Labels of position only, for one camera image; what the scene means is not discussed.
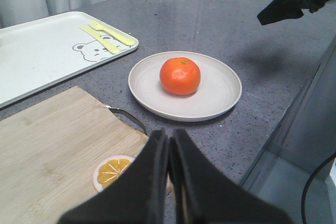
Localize yellow plastic fork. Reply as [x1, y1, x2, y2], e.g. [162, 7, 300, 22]
[90, 20, 135, 46]

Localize beige round plate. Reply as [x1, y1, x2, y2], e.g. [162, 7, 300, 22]
[128, 51, 242, 122]

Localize wooden cutting board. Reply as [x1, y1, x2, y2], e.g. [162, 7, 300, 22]
[1, 87, 149, 223]

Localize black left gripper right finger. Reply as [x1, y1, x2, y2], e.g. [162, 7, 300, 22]
[169, 129, 292, 223]

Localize white bear print tray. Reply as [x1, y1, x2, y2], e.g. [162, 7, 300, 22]
[1, 12, 139, 107]

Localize orange tangerine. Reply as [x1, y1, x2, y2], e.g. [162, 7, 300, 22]
[160, 57, 201, 95]

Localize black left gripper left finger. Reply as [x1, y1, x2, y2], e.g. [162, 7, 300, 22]
[58, 130, 169, 223]

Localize yellow plastic knife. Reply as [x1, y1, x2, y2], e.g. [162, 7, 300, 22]
[79, 26, 121, 54]

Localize orange slice toy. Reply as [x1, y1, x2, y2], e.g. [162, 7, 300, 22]
[92, 155, 135, 193]

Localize black cable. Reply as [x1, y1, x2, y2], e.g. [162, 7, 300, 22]
[301, 153, 336, 224]

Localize metal board handle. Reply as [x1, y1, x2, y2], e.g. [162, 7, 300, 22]
[105, 105, 148, 135]

